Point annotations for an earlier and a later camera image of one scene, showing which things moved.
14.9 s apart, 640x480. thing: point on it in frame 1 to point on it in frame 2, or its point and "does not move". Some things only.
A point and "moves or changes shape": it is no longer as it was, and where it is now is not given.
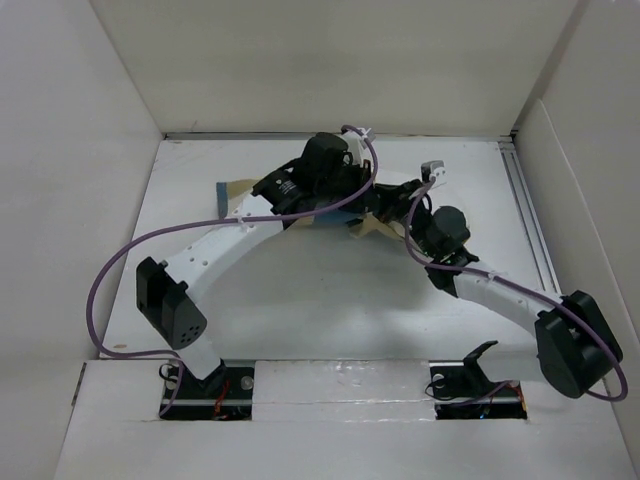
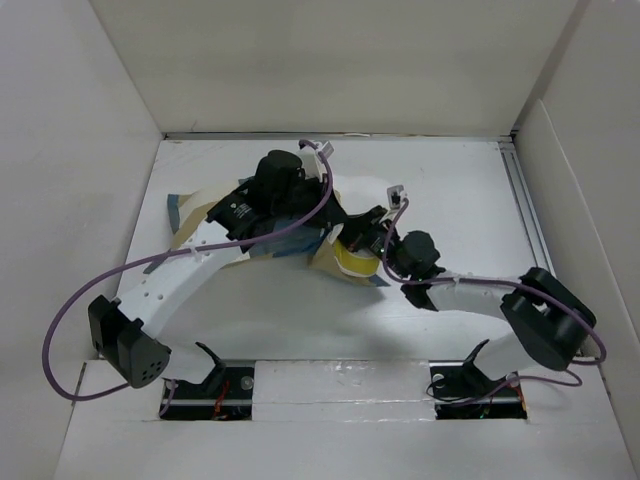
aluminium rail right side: [530, 217] does not move
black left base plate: [223, 393] does not move
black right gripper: [395, 197] to [354, 234]
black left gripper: [362, 174] to [333, 212]
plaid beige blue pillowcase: [326, 219] moves or changes shape
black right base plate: [462, 390] does not move
